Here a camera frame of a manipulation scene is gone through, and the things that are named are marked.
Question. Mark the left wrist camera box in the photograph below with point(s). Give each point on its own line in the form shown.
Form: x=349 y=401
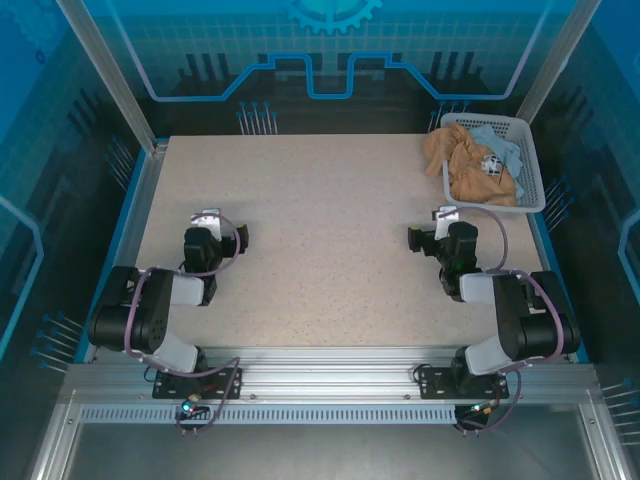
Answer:
x=210 y=222

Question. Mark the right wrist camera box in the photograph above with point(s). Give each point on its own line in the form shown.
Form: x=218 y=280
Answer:
x=445 y=220

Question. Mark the light blue t-shirt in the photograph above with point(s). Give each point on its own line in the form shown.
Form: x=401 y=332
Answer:
x=507 y=150

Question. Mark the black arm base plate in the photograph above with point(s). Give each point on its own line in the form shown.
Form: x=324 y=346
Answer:
x=435 y=385
x=225 y=385

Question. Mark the orange t-shirt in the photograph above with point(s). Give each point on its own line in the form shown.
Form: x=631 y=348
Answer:
x=475 y=185

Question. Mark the aluminium frame post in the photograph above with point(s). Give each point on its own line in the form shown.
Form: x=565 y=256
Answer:
x=115 y=80
x=560 y=55

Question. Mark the aluminium mounting rail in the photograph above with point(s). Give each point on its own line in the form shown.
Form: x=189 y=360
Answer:
x=325 y=370

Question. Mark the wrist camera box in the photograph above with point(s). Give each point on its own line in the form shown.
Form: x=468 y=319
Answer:
x=210 y=222
x=445 y=220

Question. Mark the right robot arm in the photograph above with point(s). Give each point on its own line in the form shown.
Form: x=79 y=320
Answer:
x=510 y=310

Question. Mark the white perforated plastic basket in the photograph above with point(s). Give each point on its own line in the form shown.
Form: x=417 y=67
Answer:
x=530 y=165

